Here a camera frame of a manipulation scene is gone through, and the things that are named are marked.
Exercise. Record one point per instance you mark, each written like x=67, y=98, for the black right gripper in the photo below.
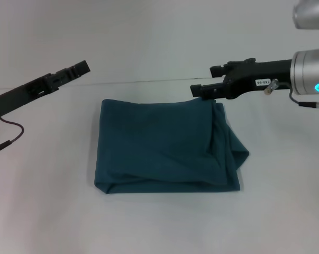
x=257, y=76

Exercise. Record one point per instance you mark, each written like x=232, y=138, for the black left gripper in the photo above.
x=19, y=95

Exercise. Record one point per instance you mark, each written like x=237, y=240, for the teal t-shirt with FREE print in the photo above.
x=162, y=145

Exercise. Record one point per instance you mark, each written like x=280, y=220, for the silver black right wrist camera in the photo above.
x=311, y=16

